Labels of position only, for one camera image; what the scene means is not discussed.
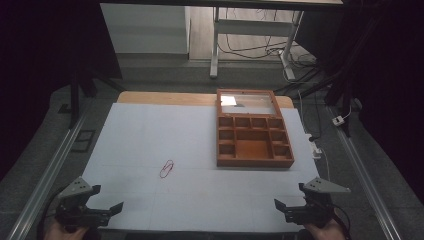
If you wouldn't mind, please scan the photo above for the black rectangular floor frame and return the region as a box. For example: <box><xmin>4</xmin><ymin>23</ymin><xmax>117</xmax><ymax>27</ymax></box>
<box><xmin>70</xmin><ymin>129</ymin><xmax>97</xmax><ymax>154</ymax></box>

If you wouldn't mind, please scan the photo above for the black metal stand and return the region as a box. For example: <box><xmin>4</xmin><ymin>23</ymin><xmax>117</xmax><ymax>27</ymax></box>
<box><xmin>298</xmin><ymin>63</ymin><xmax>369</xmax><ymax>138</ymax></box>
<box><xmin>67</xmin><ymin>64</ymin><xmax>128</xmax><ymax>130</ymax></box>

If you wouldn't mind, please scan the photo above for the aluminium rail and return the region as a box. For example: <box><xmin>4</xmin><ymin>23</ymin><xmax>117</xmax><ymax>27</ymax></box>
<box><xmin>5</xmin><ymin>111</ymin><xmax>90</xmax><ymax>240</ymax></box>
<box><xmin>328</xmin><ymin>105</ymin><xmax>403</xmax><ymax>240</ymax></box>

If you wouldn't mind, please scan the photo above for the wooden compartment box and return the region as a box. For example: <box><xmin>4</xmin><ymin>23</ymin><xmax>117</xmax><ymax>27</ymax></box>
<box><xmin>215</xmin><ymin>88</ymin><xmax>296</xmax><ymax>169</ymax></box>

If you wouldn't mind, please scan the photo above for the person's right hand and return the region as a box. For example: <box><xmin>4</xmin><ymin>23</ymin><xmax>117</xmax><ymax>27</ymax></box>
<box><xmin>302</xmin><ymin>218</ymin><xmax>348</xmax><ymax>240</ymax></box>

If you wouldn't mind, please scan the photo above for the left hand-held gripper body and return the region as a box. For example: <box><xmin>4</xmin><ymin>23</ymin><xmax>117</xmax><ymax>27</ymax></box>
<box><xmin>54</xmin><ymin>176</ymin><xmax>113</xmax><ymax>233</ymax></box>

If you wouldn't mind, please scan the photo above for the white table mat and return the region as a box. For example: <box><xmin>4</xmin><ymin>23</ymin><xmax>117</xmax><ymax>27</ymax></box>
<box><xmin>81</xmin><ymin>102</ymin><xmax>321</xmax><ymax>234</ymax></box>

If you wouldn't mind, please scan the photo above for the white cabinet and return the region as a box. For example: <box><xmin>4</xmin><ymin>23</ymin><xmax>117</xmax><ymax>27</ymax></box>
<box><xmin>99</xmin><ymin>3</ymin><xmax>192</xmax><ymax>55</ymax></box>

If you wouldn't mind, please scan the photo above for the black floor cable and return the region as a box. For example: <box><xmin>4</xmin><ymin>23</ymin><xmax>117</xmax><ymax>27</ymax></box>
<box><xmin>218</xmin><ymin>8</ymin><xmax>318</xmax><ymax>69</ymax></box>

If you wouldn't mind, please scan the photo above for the dark curtain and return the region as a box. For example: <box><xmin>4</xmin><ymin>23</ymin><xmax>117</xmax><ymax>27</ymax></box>
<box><xmin>294</xmin><ymin>0</ymin><xmax>424</xmax><ymax>204</ymax></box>
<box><xmin>0</xmin><ymin>0</ymin><xmax>123</xmax><ymax>183</ymax></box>

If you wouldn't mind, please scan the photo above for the thin white cable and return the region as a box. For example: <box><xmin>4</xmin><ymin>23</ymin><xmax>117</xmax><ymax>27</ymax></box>
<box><xmin>320</xmin><ymin>155</ymin><xmax>332</xmax><ymax>183</ymax></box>

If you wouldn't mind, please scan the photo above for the red paper clip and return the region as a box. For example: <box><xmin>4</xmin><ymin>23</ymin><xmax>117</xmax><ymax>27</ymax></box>
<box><xmin>158</xmin><ymin>159</ymin><xmax>176</xmax><ymax>180</ymax></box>

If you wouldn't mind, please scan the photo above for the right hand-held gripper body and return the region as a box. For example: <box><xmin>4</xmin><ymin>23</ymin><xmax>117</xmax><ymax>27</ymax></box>
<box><xmin>284</xmin><ymin>176</ymin><xmax>352</xmax><ymax>229</ymax></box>

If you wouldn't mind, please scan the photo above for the white power strip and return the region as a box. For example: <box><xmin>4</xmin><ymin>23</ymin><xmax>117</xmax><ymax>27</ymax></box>
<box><xmin>304</xmin><ymin>132</ymin><xmax>323</xmax><ymax>160</ymax></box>

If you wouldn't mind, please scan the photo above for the white desk frame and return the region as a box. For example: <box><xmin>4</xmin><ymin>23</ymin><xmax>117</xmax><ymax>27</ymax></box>
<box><xmin>209</xmin><ymin>6</ymin><xmax>305</xmax><ymax>81</ymax></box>

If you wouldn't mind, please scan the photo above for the person's left hand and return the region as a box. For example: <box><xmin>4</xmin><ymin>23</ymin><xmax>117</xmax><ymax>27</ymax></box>
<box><xmin>43</xmin><ymin>220</ymin><xmax>93</xmax><ymax>240</ymax></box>

